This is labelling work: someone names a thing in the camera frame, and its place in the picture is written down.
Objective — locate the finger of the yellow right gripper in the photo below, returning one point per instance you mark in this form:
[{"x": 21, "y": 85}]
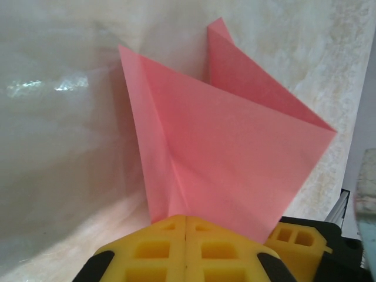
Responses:
[{"x": 318, "y": 241}]

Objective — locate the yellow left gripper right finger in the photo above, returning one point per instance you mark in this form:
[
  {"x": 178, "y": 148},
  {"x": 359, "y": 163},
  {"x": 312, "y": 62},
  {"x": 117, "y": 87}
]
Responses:
[{"x": 223, "y": 258}]

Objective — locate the aluminium side rail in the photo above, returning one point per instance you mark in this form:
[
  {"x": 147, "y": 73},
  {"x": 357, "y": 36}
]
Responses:
[{"x": 337, "y": 208}]

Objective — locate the pink cloth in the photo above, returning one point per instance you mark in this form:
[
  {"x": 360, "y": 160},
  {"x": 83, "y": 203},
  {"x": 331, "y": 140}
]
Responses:
[{"x": 220, "y": 132}]

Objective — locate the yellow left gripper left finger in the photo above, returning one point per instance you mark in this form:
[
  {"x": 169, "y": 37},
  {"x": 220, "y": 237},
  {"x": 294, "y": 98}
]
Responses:
[{"x": 147, "y": 258}]

